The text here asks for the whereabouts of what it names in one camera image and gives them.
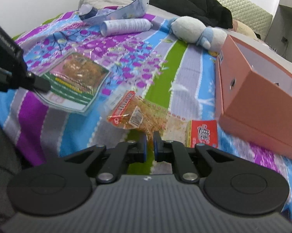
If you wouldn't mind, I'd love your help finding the red orange noodle snack packet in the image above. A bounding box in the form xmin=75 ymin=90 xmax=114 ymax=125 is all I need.
xmin=106 ymin=90 xmax=219 ymax=149

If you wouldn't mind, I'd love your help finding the green orange snack packet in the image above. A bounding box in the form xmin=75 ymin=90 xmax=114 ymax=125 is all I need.
xmin=37 ymin=51 xmax=110 ymax=114

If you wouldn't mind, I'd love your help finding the colourful floral bed sheet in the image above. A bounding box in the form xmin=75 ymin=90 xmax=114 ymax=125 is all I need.
xmin=0 ymin=6 xmax=292 ymax=224

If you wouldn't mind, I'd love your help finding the pink cardboard box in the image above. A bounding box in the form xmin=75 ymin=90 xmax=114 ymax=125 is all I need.
xmin=215 ymin=35 xmax=292 ymax=159

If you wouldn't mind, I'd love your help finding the white spray can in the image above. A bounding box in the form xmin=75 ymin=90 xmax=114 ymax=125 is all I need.
xmin=100 ymin=18 xmax=152 ymax=37

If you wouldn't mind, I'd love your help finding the white blue plush toy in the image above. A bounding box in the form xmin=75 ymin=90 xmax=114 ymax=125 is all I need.
xmin=168 ymin=16 xmax=227 ymax=53

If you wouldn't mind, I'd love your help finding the beige pillow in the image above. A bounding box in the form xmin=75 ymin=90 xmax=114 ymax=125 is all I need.
xmin=231 ymin=19 xmax=257 ymax=39

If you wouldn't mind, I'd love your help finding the clear plastic bag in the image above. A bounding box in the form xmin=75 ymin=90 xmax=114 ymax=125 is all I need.
xmin=77 ymin=0 xmax=150 ymax=26

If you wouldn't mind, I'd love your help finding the black jacket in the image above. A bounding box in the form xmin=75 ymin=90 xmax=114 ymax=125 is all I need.
xmin=150 ymin=0 xmax=233 ymax=29

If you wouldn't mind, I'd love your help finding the white wardrobe shelf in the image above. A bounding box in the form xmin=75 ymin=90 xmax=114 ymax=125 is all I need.
xmin=265 ymin=0 xmax=292 ymax=62

